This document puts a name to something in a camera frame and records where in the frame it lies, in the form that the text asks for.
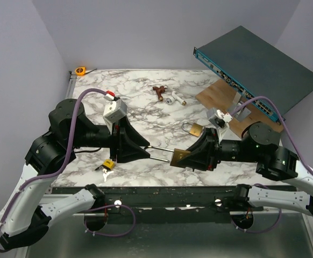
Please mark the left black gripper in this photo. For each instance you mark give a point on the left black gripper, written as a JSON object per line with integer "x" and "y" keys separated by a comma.
{"x": 120, "y": 142}

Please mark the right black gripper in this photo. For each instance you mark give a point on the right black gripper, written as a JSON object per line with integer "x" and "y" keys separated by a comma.
{"x": 204, "y": 151}

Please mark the large brass padlock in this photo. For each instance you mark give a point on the large brass padlock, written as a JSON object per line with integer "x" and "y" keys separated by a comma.
{"x": 193, "y": 128}

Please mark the small brass long-shackle padlock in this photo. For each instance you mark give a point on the small brass long-shackle padlock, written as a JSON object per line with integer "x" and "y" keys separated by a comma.
{"x": 170, "y": 156}

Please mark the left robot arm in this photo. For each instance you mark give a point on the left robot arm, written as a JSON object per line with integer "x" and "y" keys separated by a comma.
{"x": 23, "y": 220}

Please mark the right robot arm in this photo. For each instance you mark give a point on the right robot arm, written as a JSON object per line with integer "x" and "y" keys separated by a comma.
{"x": 260, "y": 145}

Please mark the yellow padlock with keys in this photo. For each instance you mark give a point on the yellow padlock with keys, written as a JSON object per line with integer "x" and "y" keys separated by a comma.
{"x": 107, "y": 168}

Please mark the wooden board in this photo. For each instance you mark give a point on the wooden board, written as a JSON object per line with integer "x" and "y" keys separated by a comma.
{"x": 220, "y": 95}

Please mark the white faucet tap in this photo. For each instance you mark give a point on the white faucet tap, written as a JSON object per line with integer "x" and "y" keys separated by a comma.
{"x": 174, "y": 97}

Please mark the brown faucet tap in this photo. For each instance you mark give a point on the brown faucet tap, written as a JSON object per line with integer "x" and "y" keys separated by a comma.
{"x": 159, "y": 91}

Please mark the orange tape measure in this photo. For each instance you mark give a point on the orange tape measure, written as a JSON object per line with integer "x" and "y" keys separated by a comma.
{"x": 82, "y": 71}

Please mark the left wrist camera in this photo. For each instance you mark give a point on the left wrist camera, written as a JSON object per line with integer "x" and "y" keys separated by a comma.
{"x": 115, "y": 110}

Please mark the metal switch stand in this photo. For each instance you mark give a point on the metal switch stand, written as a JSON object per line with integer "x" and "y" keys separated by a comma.
{"x": 237, "y": 102}

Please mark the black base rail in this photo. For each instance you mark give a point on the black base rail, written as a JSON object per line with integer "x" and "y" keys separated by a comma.
{"x": 170, "y": 205}

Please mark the teal network switch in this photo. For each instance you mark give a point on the teal network switch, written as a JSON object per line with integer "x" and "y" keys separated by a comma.
{"x": 257, "y": 70}

